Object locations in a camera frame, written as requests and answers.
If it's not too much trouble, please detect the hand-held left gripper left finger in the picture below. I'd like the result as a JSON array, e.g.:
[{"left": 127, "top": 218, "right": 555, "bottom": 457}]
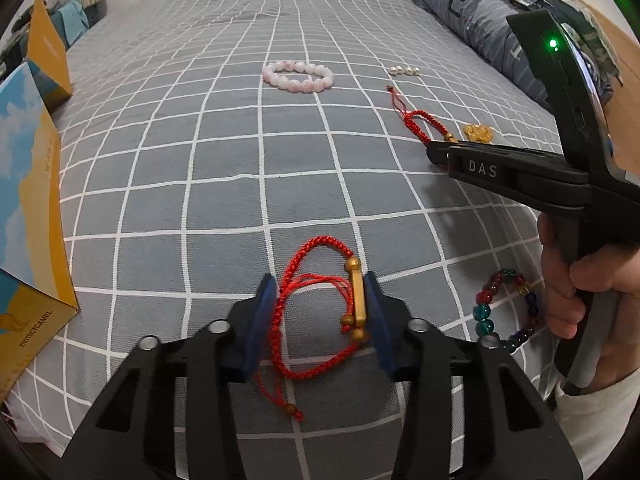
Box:
[{"left": 57, "top": 274, "right": 277, "bottom": 480}]

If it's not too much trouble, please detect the person's right forearm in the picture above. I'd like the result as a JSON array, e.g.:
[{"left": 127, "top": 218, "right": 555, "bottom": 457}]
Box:
[{"left": 549, "top": 357, "right": 640, "bottom": 480}]

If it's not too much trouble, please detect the red cord bracelet amber charm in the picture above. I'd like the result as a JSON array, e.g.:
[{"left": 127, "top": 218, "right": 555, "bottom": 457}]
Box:
[{"left": 386, "top": 84, "right": 496, "bottom": 144}]

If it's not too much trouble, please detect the red braided bracelet gold bar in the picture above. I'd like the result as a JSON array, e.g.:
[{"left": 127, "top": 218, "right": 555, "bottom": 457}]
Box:
[{"left": 255, "top": 236, "right": 371, "bottom": 421}]

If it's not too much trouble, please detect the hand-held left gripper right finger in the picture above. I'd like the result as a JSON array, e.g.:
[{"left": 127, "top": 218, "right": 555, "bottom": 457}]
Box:
[{"left": 363, "top": 270, "right": 585, "bottom": 480}]

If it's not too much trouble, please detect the multicolour glass bead bracelet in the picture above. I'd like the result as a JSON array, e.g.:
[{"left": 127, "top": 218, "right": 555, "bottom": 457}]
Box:
[{"left": 472, "top": 269, "right": 544, "bottom": 354}]

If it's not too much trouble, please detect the blue and yellow cardboard box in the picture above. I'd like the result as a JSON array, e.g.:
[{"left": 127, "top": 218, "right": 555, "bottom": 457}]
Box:
[{"left": 0, "top": 60, "right": 80, "bottom": 402}]

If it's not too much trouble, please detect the grey folded quilt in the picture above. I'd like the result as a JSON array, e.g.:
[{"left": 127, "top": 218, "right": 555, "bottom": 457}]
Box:
[{"left": 402, "top": 0, "right": 622, "bottom": 112}]

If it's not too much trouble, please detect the grey checked bedsheet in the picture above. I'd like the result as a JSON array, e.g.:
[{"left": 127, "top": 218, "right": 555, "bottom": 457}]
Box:
[{"left": 0, "top": 0, "right": 640, "bottom": 480}]

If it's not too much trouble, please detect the person's right hand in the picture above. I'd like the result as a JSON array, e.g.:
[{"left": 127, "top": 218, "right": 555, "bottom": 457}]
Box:
[{"left": 538, "top": 209, "right": 640, "bottom": 379}]

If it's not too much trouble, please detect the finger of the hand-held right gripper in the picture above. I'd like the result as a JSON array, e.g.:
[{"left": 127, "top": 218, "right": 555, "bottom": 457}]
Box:
[{"left": 424, "top": 140, "right": 591, "bottom": 208}]

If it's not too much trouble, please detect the blue cloth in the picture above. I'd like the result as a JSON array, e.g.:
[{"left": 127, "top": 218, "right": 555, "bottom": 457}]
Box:
[{"left": 52, "top": 0, "right": 89, "bottom": 52}]

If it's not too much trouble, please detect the pink bead bracelet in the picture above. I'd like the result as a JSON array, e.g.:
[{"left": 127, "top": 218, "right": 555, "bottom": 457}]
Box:
[{"left": 263, "top": 60, "right": 335, "bottom": 94}]

